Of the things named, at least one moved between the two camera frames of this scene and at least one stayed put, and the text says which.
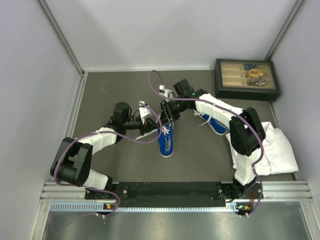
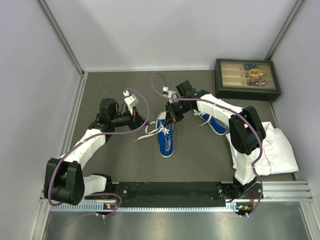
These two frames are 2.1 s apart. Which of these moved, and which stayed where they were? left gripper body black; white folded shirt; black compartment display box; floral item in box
Moved: left gripper body black
Stayed: floral item in box; black compartment display box; white folded shirt
